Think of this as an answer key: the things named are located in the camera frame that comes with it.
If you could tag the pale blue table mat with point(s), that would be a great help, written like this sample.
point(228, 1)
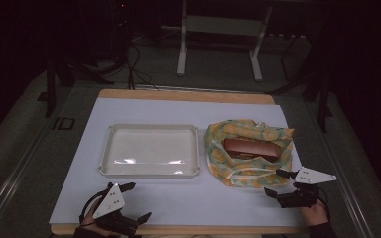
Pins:
point(178, 198)

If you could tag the wooden table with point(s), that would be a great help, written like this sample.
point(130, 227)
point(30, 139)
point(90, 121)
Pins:
point(185, 96)

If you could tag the dark equipment rack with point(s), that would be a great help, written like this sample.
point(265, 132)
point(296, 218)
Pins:
point(122, 33)

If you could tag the white plastic tray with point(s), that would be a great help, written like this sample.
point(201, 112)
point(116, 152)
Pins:
point(150, 150)

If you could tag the yellow green patterned cloth bag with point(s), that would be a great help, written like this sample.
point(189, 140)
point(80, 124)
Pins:
point(244, 173)

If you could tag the black metal stand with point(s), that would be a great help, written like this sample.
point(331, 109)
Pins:
point(324, 105)
point(50, 95)

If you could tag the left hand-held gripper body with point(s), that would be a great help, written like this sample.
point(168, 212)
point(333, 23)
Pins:
point(109, 203)

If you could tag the brown rectangular box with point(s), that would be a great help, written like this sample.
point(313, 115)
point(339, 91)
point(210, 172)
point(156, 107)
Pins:
point(249, 148)

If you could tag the person's right hand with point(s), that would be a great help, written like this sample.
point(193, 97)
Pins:
point(315, 214)

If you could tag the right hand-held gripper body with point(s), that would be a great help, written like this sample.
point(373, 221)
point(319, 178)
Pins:
point(311, 177)

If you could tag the person's left hand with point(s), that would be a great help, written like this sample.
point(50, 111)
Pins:
point(91, 220)

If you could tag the white metal stand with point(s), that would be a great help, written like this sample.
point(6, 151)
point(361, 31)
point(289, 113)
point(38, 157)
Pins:
point(223, 25)

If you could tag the floor outlet box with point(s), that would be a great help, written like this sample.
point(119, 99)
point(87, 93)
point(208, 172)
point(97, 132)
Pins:
point(64, 123)

